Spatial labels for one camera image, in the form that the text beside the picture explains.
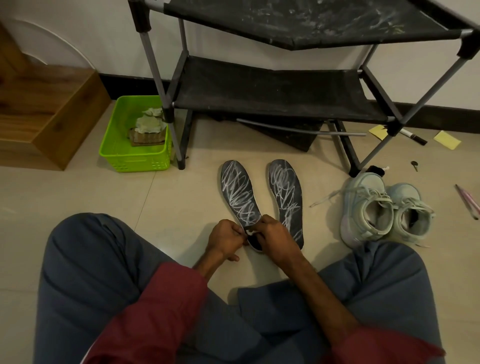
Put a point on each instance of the pink pen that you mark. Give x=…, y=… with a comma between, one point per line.
x=468, y=202

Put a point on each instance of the green plastic basket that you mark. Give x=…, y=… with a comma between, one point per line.
x=131, y=159

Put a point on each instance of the brown scrub pad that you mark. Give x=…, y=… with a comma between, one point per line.
x=146, y=138

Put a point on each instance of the person's left leg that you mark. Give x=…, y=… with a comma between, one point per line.
x=86, y=277

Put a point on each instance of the person's right hand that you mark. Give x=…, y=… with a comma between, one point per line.
x=277, y=243

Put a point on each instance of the pale green sneaker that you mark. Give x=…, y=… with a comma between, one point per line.
x=362, y=221
x=412, y=221

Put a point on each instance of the person's right forearm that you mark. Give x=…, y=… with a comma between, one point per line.
x=330, y=311

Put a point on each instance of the person's left forearm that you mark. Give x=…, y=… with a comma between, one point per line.
x=157, y=311

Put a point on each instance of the black marker pen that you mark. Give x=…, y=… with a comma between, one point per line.
x=414, y=138

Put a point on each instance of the person's right fingers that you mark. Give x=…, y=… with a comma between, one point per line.
x=260, y=229

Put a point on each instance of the person's right leg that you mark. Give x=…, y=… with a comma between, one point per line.
x=390, y=285

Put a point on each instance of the black insole with chalk scribbles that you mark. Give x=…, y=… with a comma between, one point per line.
x=287, y=191
x=238, y=191

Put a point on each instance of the yellow sticky note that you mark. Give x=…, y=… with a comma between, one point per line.
x=447, y=140
x=378, y=132

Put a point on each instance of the person's leg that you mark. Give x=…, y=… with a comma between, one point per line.
x=86, y=277
x=390, y=285

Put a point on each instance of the person's left fingers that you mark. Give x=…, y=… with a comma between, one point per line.
x=237, y=233

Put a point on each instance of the small dark key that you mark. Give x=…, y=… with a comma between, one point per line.
x=414, y=165

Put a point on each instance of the wooden stair step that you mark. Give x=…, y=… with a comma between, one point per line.
x=45, y=112

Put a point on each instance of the black fabric shoe rack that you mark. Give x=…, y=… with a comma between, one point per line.
x=270, y=90

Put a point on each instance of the person's left hand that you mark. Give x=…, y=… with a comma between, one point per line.
x=221, y=240

